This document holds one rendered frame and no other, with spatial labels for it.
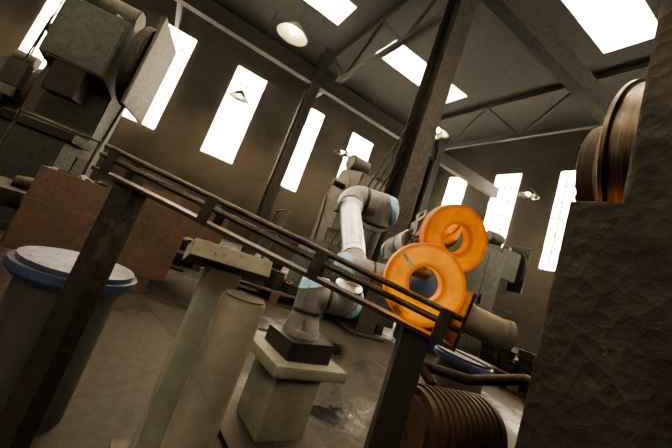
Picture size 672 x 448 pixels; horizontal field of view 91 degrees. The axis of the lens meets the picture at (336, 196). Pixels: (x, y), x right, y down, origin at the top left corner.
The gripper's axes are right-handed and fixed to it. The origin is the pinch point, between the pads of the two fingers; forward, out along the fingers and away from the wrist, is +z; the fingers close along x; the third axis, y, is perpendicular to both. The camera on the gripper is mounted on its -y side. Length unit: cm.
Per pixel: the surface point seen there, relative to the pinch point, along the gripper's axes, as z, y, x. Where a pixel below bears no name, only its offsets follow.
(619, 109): 23.5, 28.6, 19.2
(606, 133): 21.9, 22.3, 17.2
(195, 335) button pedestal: -46, -38, -47
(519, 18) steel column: -212, 488, 196
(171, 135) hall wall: -1003, 455, -447
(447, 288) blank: 6.7, -15.4, -4.3
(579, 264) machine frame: 31.4, -14.3, -2.6
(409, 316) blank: 3.9, -22.1, -9.5
